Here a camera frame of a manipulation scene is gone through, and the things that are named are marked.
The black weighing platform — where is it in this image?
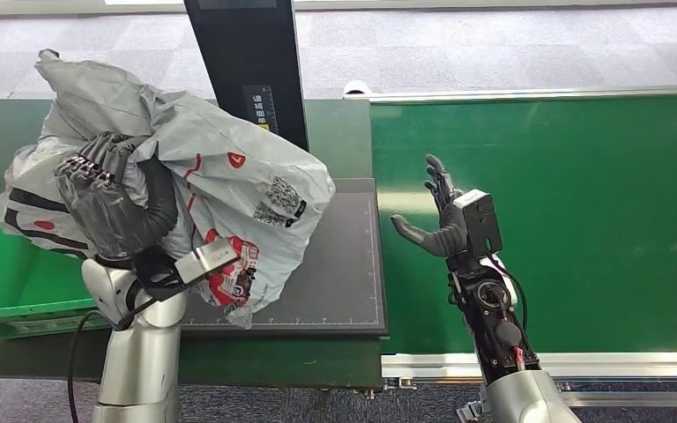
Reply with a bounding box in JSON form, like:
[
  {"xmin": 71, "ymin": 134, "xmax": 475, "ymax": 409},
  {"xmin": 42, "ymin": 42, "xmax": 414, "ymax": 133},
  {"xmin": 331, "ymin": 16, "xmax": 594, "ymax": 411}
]
[{"xmin": 179, "ymin": 177, "xmax": 390, "ymax": 338}]

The green plastic crate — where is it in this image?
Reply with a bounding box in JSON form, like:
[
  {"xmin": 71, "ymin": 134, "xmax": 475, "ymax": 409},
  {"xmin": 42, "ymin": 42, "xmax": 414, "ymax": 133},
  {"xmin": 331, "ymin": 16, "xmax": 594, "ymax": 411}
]
[{"xmin": 0, "ymin": 218, "xmax": 113, "ymax": 340}]

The black yellow column label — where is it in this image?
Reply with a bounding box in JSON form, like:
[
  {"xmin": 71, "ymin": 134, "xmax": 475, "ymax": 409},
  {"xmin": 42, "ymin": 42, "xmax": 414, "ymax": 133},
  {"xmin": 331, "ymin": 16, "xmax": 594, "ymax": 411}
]
[{"xmin": 241, "ymin": 85, "xmax": 280, "ymax": 136}]

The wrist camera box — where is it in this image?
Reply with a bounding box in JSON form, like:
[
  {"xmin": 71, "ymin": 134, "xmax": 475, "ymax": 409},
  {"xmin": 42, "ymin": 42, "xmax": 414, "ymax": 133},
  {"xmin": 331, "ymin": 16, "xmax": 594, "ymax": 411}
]
[
  {"xmin": 132, "ymin": 236, "xmax": 241, "ymax": 303},
  {"xmin": 451, "ymin": 188, "xmax": 503, "ymax": 259}
]

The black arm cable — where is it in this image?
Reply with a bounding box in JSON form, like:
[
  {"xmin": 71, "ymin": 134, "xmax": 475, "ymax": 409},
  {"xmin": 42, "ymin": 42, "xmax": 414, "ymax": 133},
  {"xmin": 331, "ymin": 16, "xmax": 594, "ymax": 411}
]
[
  {"xmin": 67, "ymin": 290, "xmax": 159, "ymax": 423},
  {"xmin": 487, "ymin": 254, "xmax": 530, "ymax": 335}
]

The dark green table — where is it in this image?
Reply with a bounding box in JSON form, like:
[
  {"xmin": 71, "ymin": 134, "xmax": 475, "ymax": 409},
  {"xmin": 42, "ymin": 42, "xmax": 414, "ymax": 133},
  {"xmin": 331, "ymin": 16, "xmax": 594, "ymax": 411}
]
[{"xmin": 0, "ymin": 97, "xmax": 384, "ymax": 390}]

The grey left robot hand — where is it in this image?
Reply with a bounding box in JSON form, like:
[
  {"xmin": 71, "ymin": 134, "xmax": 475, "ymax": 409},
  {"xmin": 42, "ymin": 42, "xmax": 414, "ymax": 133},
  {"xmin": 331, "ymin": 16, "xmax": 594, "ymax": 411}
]
[{"xmin": 54, "ymin": 132, "xmax": 160, "ymax": 262}]

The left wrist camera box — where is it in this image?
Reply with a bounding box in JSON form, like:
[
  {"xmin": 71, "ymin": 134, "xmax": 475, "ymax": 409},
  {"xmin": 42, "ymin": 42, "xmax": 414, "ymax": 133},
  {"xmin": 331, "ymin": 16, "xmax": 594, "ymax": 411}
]
[{"xmin": 132, "ymin": 236, "xmax": 241, "ymax": 303}]

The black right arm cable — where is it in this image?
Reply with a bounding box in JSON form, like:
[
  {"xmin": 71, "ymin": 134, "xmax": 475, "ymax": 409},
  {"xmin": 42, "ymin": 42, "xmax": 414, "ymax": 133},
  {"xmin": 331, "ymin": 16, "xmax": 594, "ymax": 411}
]
[{"xmin": 487, "ymin": 254, "xmax": 530, "ymax": 335}]

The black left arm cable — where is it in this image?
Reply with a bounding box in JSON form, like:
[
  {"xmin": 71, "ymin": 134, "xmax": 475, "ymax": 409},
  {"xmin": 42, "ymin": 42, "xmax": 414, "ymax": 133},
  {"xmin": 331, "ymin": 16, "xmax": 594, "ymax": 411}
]
[{"xmin": 67, "ymin": 290, "xmax": 159, "ymax": 423}]

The grey plastic courier package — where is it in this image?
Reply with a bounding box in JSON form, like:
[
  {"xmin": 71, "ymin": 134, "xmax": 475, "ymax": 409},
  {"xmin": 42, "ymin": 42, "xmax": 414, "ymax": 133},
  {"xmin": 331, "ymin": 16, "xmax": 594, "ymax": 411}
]
[{"xmin": 0, "ymin": 48, "xmax": 338, "ymax": 330}]

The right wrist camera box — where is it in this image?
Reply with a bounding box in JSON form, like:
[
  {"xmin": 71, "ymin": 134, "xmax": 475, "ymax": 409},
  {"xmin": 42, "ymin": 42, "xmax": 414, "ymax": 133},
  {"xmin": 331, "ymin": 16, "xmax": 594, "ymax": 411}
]
[{"xmin": 451, "ymin": 188, "xmax": 503, "ymax": 259}]

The green conveyor belt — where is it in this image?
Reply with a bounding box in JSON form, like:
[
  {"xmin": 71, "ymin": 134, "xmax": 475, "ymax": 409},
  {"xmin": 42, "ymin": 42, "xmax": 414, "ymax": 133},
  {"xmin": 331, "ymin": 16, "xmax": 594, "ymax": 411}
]
[{"xmin": 341, "ymin": 80, "xmax": 677, "ymax": 388}]

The metal conveyor bracket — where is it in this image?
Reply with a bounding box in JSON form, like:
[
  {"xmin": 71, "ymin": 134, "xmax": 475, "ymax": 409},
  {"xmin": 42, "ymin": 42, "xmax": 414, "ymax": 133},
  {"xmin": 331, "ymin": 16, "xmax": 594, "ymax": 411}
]
[{"xmin": 455, "ymin": 383, "xmax": 493, "ymax": 423}]

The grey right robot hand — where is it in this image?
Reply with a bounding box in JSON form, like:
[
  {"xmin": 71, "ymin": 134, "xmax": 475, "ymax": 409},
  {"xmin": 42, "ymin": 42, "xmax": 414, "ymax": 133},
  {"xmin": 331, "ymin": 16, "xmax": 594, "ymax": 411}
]
[{"xmin": 390, "ymin": 153, "xmax": 471, "ymax": 260}]

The black scanner column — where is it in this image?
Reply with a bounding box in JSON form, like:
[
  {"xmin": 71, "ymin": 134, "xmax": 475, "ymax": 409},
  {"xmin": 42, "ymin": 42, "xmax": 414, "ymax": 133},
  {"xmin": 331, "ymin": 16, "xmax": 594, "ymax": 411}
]
[{"xmin": 182, "ymin": 0, "xmax": 310, "ymax": 152}]

